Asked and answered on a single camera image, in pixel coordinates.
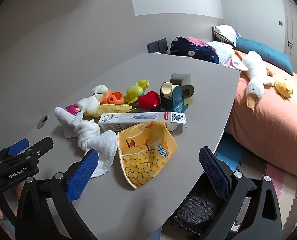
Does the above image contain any yellow cartoon snack bag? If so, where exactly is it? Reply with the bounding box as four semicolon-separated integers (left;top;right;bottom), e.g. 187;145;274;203
117;120;178;189

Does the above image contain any white plush toy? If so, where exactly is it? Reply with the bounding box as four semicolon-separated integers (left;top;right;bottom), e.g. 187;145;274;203
78;85;106;115

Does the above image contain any yellow duck plush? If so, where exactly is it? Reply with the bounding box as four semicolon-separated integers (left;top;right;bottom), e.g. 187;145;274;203
274;78;293;98

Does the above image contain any white plastic stick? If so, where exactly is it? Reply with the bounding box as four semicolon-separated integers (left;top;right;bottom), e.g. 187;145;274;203
73;97;94;127

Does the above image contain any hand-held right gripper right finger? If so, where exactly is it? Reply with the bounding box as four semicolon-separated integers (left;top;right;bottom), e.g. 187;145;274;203
199;146;283;240

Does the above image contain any white thermometer box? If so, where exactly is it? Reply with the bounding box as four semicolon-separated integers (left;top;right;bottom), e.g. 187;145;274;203
98;112;188;132

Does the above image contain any checkered white pillow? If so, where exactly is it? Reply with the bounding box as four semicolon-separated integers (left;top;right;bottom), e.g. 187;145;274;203
212;25;241;48

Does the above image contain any red heart plush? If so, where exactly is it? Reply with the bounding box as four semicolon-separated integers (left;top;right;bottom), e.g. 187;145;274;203
138;91;161;109

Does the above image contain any grey foam block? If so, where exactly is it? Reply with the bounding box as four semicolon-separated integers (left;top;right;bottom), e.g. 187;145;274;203
170;73;192;87

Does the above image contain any white goose plush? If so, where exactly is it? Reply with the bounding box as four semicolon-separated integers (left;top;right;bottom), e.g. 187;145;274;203
232;51;275;111

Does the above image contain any bed with orange sheet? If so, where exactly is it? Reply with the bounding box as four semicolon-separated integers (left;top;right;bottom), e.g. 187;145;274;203
225;51;297;179

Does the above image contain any white door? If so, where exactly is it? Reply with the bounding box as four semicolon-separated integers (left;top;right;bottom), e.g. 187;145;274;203
283;0;297;61

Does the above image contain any pink plastic toy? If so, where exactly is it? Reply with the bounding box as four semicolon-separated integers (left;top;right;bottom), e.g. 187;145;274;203
66;104;81;116

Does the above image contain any white cloth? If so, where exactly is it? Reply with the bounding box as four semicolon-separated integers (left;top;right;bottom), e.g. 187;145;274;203
55;107;118;178

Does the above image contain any black wall socket panel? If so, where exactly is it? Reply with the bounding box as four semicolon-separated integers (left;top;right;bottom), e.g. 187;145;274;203
148;41;159;54
158;38;169;54

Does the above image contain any orange plastic toy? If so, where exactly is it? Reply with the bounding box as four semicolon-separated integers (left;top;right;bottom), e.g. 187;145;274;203
100;89;124;105

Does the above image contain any yellow flat packet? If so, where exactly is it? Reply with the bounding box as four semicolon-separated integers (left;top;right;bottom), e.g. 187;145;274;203
85;104;139;117

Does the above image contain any white knitted blanket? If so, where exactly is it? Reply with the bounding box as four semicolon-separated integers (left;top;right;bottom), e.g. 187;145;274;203
208;41;235;66

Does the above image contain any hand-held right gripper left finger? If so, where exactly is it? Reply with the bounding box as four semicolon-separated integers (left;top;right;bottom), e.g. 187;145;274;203
15;149;100;240

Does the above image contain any green yellow plastic toy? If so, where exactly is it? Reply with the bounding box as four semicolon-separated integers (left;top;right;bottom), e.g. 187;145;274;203
123;80;150;105

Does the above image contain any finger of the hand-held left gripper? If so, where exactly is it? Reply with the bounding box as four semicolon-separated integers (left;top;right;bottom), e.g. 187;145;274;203
26;137;54;161
7;138;30;157

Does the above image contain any grey curved foam piece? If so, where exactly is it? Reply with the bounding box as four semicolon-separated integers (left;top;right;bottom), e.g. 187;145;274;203
182;85;195;98

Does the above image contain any bin with black bag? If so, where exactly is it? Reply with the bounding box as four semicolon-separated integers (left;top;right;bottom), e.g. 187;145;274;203
172;174;239;236

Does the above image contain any pink cloth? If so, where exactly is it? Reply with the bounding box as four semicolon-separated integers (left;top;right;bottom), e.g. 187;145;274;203
187;37;214;49

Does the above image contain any metal table grommet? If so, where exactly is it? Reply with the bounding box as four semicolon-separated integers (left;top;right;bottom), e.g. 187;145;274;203
37;115;49;130

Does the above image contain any navy printed blanket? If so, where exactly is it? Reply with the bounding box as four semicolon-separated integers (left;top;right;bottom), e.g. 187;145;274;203
170;37;220;64

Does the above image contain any teal pillow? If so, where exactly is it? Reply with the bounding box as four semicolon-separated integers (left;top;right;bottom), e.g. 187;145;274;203
235;37;294;77

